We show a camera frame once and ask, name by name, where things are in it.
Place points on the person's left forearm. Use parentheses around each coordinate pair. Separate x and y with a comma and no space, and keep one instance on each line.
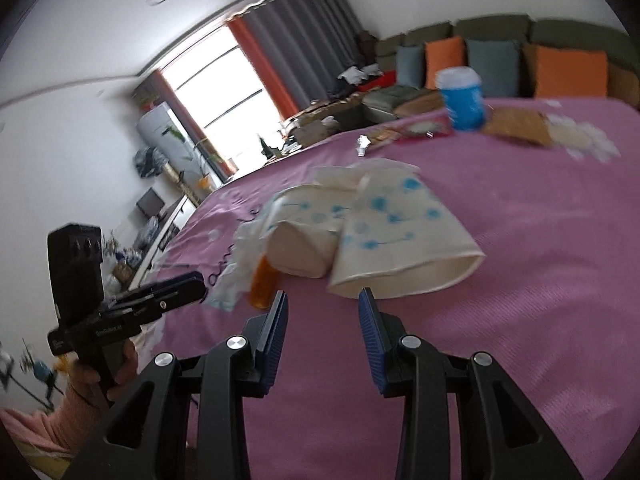
(55,425)

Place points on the teal cushion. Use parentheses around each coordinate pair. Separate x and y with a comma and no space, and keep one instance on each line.
(410,65)
(495,67)

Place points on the pile of clothes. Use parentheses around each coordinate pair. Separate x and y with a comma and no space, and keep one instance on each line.
(357,77)

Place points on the white black television cabinet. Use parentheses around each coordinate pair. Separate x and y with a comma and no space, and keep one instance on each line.
(165,230)

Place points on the clear plastic bag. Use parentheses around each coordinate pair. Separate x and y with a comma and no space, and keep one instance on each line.
(145,235)

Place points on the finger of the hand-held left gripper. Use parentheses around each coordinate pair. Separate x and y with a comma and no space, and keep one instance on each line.
(175,282)
(160,305)

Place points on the blue print paper cup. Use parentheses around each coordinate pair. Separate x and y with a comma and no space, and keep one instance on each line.
(405,240)
(305,240)

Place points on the clear cracker packet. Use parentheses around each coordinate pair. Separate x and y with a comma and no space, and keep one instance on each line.
(385,135)

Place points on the orange pill bottle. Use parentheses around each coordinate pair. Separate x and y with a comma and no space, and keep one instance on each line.
(263,282)

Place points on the pink floral blanket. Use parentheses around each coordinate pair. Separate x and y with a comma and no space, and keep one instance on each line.
(525,270)

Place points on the white standing air conditioner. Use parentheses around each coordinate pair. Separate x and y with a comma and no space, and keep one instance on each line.
(165,140)

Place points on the orange cushion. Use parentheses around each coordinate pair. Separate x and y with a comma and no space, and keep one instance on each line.
(567,72)
(445,57)

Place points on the red cloth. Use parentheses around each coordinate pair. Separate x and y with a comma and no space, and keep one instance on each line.
(387,80)

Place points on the potted plant yellow pot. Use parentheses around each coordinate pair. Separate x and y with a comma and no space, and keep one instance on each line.
(202,165)

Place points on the red snack packet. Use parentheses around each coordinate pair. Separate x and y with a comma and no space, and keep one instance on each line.
(425,129)

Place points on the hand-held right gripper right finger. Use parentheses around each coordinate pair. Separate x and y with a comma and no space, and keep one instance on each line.
(372,345)

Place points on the brown paper envelope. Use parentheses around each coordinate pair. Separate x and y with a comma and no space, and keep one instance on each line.
(517,127)

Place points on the covered standing fan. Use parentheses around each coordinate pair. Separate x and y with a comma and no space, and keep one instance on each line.
(147,162)

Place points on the window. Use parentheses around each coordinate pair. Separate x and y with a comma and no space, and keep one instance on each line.
(220,95)

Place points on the olive green sofa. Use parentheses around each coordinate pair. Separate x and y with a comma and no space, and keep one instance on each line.
(575,35)

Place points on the blue cup white lid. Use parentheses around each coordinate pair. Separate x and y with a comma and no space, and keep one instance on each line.
(462,100)

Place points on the small black television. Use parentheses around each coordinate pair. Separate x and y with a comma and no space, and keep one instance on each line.
(150,202)

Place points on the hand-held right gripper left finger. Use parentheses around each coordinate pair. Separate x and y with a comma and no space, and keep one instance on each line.
(272,345)

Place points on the orange curtain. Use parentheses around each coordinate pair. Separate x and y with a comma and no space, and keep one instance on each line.
(270,70)

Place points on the silver foil wrapper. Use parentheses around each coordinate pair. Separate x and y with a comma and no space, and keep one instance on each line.
(364,145)

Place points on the cluttered coffee table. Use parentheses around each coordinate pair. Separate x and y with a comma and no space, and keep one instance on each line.
(312,130)

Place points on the person's left hand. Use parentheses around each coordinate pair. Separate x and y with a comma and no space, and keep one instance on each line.
(127,365)

